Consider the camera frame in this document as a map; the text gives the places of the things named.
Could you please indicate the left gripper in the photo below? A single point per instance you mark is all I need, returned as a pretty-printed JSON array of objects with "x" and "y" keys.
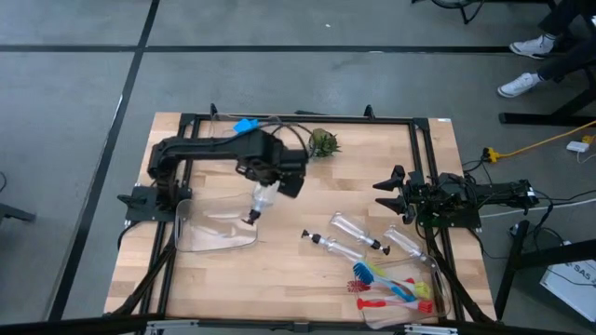
[{"x": 270, "y": 163}]

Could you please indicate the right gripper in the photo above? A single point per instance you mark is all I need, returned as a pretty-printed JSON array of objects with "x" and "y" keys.
[{"x": 414, "y": 193}]

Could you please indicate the clear pump dispenser bottle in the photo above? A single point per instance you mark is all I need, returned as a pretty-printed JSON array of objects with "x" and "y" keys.
[
  {"x": 264, "y": 197},
  {"x": 402, "y": 239},
  {"x": 340, "y": 251},
  {"x": 349, "y": 228}
]

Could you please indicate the blue dish brush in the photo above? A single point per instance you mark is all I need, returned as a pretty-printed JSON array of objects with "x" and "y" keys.
[{"x": 363, "y": 273}]

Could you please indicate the clear plastic bin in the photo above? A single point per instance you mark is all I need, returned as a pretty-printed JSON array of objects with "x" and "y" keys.
[
  {"x": 400, "y": 318},
  {"x": 219, "y": 123},
  {"x": 209, "y": 228}
]

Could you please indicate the green yellow dish brush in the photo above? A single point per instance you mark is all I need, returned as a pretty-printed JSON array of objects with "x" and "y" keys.
[{"x": 423, "y": 289}]

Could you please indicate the red dish brush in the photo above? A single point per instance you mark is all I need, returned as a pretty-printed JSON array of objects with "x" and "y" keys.
[
  {"x": 370, "y": 304},
  {"x": 357, "y": 286}
]

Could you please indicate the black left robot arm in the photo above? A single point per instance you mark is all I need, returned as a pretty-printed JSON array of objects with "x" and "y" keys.
[{"x": 205, "y": 146}]

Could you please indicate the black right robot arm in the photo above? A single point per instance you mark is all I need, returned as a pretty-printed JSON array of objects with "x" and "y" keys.
[{"x": 484, "y": 195}]

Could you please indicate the potted green succulent plant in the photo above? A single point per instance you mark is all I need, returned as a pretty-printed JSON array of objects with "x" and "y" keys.
[{"x": 325, "y": 143}]

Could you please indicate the black stand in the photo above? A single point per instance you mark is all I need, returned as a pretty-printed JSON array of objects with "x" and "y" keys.
[{"x": 512, "y": 260}]

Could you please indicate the black desk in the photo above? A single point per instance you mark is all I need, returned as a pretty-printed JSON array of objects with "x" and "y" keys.
[{"x": 535, "y": 118}]

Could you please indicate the white power adapter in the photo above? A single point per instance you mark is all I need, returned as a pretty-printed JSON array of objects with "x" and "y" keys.
[{"x": 577, "y": 146}]

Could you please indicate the black chair base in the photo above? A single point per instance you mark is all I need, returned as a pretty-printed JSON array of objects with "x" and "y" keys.
[{"x": 461, "y": 7}]

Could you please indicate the person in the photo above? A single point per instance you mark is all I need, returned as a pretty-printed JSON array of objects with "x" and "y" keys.
[{"x": 528, "y": 45}]

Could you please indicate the white cardboard box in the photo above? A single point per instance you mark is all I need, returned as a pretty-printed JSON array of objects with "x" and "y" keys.
[{"x": 572, "y": 288}]

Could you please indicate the black crossbar with silver rails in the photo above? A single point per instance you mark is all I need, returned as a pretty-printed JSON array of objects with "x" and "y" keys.
[{"x": 70, "y": 325}]

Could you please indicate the black stand foot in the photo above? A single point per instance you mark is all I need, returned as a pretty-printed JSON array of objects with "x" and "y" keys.
[{"x": 16, "y": 214}]

